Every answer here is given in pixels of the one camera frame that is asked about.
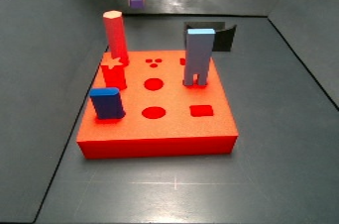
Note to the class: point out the black curved fixture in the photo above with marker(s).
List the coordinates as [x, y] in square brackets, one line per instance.
[224, 33]

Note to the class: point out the red shape-sorter board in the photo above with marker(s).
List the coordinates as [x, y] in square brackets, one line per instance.
[171, 120]

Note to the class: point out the red hexagonal peg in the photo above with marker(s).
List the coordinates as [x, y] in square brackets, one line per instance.
[112, 20]

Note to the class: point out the red star peg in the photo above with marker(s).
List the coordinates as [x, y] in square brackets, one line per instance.
[112, 70]

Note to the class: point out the dark blue rounded block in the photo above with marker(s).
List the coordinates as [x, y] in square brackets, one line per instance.
[107, 103]

